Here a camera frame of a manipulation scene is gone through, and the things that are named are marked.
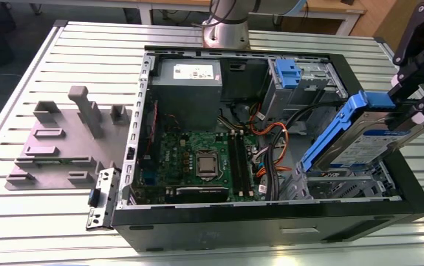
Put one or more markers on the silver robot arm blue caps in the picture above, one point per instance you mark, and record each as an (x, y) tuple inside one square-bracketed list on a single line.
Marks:
[(226, 33)]

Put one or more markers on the metal expansion slot bracket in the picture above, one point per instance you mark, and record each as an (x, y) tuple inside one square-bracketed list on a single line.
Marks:
[(104, 188)]

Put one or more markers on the blue plastic drive latch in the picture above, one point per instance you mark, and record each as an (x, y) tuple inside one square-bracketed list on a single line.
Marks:
[(286, 72)]

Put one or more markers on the grey parts rack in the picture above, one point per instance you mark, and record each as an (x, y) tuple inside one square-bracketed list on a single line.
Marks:
[(68, 138)]

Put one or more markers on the silver CPU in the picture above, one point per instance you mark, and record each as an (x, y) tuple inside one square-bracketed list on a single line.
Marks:
[(206, 165)]

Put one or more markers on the black RAM slot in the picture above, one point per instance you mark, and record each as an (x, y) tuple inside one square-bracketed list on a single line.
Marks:
[(236, 163), (245, 163)]

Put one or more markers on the brown wooden cabinet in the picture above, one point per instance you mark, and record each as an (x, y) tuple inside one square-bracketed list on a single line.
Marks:
[(381, 22)]

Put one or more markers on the green RAM stick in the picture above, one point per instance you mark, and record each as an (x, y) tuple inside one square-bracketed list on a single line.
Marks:
[(50, 162)]

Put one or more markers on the black CPU socket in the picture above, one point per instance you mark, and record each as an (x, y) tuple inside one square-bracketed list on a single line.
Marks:
[(205, 152)]

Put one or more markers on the metal optical drive cage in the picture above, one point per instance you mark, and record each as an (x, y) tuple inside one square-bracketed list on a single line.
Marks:
[(300, 97)]

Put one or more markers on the metal disk bay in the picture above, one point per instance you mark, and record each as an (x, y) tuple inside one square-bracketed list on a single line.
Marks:
[(344, 180)]

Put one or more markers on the wooden desk white frame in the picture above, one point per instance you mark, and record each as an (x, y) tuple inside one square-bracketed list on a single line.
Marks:
[(337, 11)]

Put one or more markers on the black open PC case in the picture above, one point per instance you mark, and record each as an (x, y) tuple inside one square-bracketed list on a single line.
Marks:
[(233, 230)]

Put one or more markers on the green motherboard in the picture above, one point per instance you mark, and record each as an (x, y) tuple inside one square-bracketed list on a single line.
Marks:
[(174, 144)]

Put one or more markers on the grey power supply unit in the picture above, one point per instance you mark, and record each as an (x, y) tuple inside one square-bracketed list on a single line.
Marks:
[(185, 105)]

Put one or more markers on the hard disk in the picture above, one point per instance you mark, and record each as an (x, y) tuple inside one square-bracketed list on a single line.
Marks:
[(358, 147)]

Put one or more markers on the black graphics card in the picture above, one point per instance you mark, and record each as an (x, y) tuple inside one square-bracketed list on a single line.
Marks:
[(200, 194)]

